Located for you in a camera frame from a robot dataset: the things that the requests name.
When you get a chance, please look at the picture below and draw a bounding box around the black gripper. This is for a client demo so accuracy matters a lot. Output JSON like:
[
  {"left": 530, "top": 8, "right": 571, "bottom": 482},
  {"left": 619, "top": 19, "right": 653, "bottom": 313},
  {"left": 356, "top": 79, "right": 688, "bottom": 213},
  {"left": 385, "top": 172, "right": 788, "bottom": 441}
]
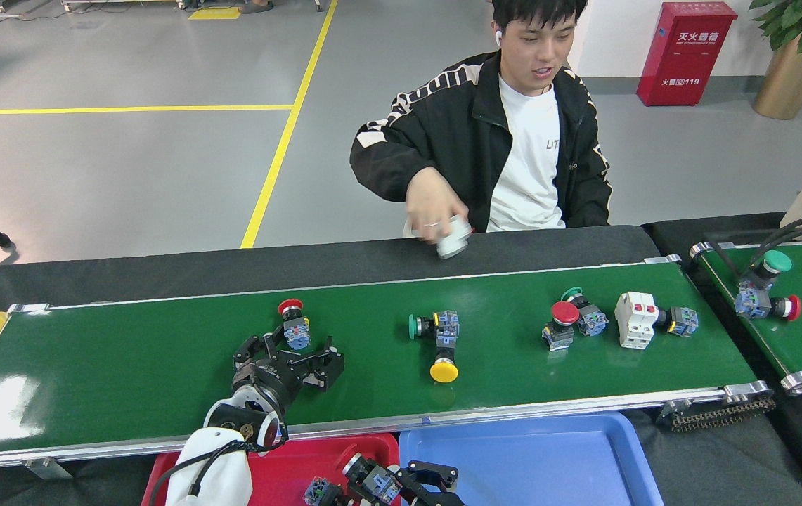
[{"left": 232, "top": 330, "right": 461, "bottom": 506}]

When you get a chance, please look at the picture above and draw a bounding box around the silver ring push button switch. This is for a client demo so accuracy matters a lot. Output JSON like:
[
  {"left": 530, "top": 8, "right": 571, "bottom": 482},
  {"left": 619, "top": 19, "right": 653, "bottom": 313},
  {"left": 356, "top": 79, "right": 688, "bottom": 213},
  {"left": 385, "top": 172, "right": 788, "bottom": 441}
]
[{"left": 342, "top": 453, "right": 403, "bottom": 504}]

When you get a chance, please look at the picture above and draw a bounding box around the blue block push button switch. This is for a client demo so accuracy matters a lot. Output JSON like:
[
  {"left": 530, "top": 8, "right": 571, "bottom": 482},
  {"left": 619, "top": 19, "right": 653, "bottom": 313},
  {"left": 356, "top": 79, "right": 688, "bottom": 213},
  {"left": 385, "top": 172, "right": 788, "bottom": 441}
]
[{"left": 302, "top": 476, "right": 337, "bottom": 506}]

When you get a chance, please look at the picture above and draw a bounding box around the red push button switch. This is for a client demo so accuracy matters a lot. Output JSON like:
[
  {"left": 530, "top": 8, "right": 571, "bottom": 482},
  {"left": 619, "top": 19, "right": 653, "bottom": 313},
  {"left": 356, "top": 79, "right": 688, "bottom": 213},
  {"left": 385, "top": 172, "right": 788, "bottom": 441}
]
[
  {"left": 737, "top": 292, "right": 802, "bottom": 323},
  {"left": 541, "top": 301, "right": 581, "bottom": 351},
  {"left": 278, "top": 299, "right": 312, "bottom": 351}
]

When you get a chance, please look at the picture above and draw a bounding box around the yellow push button switch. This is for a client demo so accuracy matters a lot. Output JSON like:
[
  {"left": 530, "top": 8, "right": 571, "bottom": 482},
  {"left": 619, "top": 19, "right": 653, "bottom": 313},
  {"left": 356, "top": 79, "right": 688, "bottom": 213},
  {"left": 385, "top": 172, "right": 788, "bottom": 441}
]
[{"left": 429, "top": 336, "right": 460, "bottom": 384}]

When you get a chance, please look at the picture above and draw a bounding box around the green push button switch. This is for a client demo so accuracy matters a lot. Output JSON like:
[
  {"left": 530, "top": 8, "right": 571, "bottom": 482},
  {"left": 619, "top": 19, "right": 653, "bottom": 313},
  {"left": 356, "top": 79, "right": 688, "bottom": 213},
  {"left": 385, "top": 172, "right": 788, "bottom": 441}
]
[
  {"left": 408, "top": 310, "right": 460, "bottom": 344},
  {"left": 737, "top": 249, "right": 794, "bottom": 301},
  {"left": 657, "top": 306, "right": 699, "bottom": 339},
  {"left": 560, "top": 287, "right": 609, "bottom": 337}
]

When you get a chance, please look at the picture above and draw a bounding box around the white circuit breaker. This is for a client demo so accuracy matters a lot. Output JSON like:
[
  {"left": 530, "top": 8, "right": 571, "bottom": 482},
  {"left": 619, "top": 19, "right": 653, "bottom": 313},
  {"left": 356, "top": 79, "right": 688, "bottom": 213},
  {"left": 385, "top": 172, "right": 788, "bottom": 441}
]
[
  {"left": 403, "top": 214, "right": 476, "bottom": 261},
  {"left": 614, "top": 291, "right": 660, "bottom": 351}
]

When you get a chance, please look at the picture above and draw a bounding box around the red plastic tray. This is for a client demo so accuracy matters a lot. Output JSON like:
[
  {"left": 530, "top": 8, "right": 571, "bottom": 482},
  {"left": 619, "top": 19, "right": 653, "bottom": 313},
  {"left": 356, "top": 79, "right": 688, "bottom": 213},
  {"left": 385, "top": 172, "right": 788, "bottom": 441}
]
[{"left": 141, "top": 433, "right": 401, "bottom": 506}]

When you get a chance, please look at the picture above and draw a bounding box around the blue plastic tray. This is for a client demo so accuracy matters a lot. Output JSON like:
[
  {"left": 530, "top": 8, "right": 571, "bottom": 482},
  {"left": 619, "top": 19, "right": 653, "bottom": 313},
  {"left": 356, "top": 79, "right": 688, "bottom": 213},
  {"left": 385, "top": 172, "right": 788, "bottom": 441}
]
[{"left": 399, "top": 412, "right": 665, "bottom": 506}]

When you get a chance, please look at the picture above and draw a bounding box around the long green conveyor belt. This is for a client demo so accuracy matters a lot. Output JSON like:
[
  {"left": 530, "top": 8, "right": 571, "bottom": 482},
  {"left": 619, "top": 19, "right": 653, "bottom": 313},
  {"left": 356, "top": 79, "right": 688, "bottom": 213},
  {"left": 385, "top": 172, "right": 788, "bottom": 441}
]
[{"left": 0, "top": 254, "right": 775, "bottom": 473}]

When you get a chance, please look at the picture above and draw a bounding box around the person's right hand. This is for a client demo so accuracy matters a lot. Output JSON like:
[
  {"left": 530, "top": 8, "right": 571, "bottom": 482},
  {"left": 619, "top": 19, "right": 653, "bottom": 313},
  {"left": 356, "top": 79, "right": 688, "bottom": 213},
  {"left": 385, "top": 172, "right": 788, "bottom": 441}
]
[{"left": 406, "top": 167, "right": 470, "bottom": 245}]

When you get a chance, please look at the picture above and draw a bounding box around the person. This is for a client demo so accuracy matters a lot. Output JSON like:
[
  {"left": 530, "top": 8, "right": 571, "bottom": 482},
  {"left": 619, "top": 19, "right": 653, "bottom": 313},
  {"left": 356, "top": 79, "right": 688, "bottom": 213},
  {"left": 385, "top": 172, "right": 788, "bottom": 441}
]
[{"left": 349, "top": 0, "right": 614, "bottom": 234}]

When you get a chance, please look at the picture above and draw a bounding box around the red fire extinguisher box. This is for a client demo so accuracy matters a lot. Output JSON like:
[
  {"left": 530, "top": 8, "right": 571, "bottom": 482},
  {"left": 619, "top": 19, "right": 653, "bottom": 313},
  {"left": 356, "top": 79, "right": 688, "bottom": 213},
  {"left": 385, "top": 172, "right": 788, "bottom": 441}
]
[{"left": 637, "top": 1, "right": 738, "bottom": 108}]

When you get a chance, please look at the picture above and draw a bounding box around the gold plant pot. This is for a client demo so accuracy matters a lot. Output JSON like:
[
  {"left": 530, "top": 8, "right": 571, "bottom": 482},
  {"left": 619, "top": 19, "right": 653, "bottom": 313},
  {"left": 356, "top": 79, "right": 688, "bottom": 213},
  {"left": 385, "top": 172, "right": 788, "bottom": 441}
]
[{"left": 753, "top": 35, "right": 802, "bottom": 121}]

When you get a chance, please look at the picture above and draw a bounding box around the black drive chain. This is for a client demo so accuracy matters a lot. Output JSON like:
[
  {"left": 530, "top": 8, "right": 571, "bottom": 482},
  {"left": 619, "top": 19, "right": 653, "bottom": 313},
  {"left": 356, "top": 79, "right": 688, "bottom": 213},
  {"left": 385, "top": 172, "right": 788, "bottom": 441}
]
[{"left": 668, "top": 395, "right": 777, "bottom": 432}]

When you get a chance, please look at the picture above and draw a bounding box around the black cable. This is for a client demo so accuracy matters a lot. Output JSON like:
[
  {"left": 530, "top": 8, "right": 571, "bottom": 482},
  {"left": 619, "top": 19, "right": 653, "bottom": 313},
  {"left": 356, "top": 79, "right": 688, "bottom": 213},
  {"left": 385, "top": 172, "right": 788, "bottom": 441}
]
[{"left": 706, "top": 207, "right": 802, "bottom": 278}]

